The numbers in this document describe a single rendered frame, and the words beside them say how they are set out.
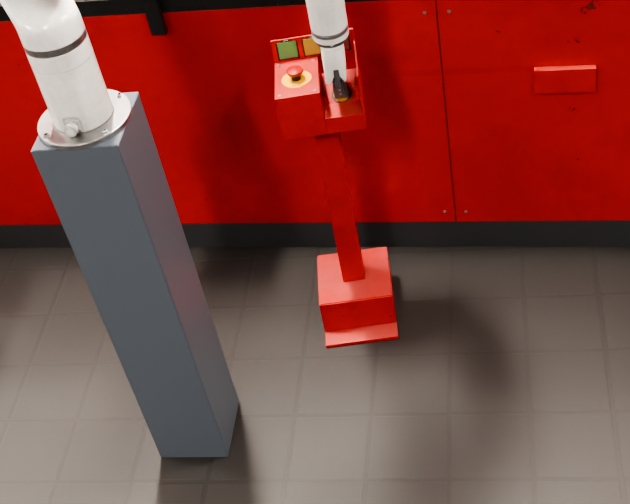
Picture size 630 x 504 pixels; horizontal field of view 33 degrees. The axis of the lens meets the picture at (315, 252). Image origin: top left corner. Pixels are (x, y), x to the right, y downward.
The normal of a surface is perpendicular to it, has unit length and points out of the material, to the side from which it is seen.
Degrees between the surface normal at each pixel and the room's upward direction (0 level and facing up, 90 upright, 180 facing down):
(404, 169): 90
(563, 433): 0
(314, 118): 90
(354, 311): 90
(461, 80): 90
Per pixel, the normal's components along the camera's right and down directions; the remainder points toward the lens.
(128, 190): -0.11, 0.69
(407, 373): -0.16, -0.72
